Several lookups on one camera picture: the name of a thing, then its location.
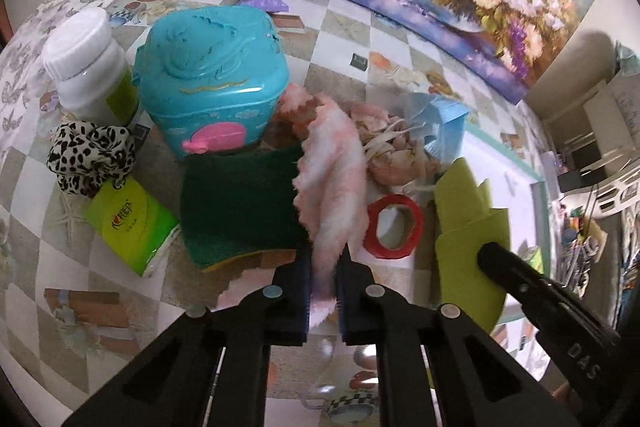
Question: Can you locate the teal plastic box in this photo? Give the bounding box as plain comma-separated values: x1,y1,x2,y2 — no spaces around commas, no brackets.
132,5,292,156

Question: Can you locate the pink fluffy cloth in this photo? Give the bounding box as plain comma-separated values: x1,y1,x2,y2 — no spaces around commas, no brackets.
277,84,371,328

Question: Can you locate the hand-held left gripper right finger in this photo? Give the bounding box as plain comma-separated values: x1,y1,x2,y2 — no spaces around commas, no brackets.
335,252,581,427

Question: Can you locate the leopard print scrunchie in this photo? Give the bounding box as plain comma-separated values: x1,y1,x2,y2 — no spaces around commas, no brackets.
46,121,138,198

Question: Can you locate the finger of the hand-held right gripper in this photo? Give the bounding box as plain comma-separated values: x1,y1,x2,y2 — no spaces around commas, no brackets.
476,242,553,308

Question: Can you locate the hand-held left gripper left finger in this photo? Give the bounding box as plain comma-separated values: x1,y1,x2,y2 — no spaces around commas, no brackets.
62,252,313,427

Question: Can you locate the red tape roll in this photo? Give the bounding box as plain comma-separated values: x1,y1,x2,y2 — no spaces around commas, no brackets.
362,194,425,260

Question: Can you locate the green tissue pack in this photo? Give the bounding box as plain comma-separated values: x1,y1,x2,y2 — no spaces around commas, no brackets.
522,244,546,273
84,179,181,279

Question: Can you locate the green microfibre cloth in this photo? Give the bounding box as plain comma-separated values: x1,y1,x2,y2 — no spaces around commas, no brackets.
432,157,511,330

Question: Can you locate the green and yellow sponge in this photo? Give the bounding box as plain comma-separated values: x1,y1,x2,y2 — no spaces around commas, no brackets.
180,142,311,270

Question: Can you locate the blue face mask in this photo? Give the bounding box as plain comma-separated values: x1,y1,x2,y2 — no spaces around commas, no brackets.
400,93,471,158

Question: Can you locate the white tray with teal rim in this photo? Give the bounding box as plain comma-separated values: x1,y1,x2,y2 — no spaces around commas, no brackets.
365,127,548,325

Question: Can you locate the white bottle with green label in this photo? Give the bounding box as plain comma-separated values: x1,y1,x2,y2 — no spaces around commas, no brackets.
41,7,143,128

